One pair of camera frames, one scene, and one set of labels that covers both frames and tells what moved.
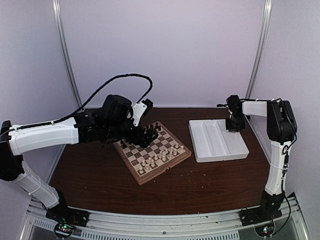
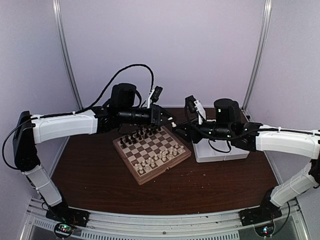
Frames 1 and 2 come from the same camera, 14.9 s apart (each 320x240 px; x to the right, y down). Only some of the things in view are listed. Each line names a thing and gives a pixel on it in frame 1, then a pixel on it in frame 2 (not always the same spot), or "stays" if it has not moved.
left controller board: (63, 230) stays
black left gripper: (144, 143) to (156, 112)
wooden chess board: (166, 151) stays
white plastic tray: (212, 142) stays
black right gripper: (232, 128) to (192, 132)
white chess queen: (164, 156) stays
